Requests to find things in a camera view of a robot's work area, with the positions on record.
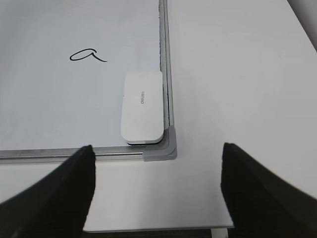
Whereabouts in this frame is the white board eraser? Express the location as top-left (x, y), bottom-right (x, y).
top-left (121, 70), bottom-right (164, 145)

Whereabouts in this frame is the white board with aluminium frame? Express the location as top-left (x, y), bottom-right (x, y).
top-left (0, 0), bottom-right (177, 164)

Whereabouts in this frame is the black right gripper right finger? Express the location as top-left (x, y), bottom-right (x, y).
top-left (220, 143), bottom-right (317, 238)

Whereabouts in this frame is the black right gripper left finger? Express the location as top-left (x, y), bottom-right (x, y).
top-left (0, 145), bottom-right (96, 238)

